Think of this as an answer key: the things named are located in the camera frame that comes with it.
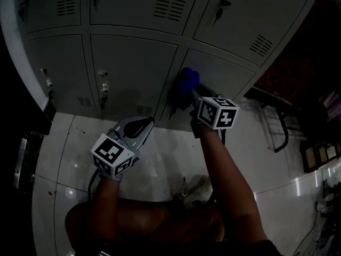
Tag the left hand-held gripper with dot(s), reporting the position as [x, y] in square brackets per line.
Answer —
[109, 147]

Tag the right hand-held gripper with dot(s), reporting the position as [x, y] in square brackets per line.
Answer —
[218, 113]

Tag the blue cloth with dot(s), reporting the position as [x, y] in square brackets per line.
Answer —
[186, 84]

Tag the grey metal locker door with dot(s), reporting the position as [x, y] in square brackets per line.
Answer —
[221, 71]

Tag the person's right forearm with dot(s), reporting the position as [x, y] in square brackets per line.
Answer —
[226, 169]

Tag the person's left forearm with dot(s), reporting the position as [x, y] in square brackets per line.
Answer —
[105, 193]

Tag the gray metal locker cabinet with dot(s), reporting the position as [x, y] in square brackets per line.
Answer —
[128, 63]

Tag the person's white sneaker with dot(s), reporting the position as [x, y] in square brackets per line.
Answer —
[194, 185]

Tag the person's left leg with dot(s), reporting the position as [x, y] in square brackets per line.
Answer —
[138, 223]

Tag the person's leg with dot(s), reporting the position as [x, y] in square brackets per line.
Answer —
[138, 223]
[197, 220]

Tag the person's right leg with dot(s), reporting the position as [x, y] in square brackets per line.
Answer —
[197, 220]

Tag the silver metal bar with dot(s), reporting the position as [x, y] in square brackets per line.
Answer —
[20, 164]

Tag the pink garment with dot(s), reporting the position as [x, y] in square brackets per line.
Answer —
[331, 105]

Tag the person's dark shirt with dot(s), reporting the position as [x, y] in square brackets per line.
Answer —
[255, 249]

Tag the black metal tube frame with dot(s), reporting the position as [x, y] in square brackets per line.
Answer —
[284, 128]

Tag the black frame with yellow panels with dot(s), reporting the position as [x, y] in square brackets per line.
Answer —
[310, 156]

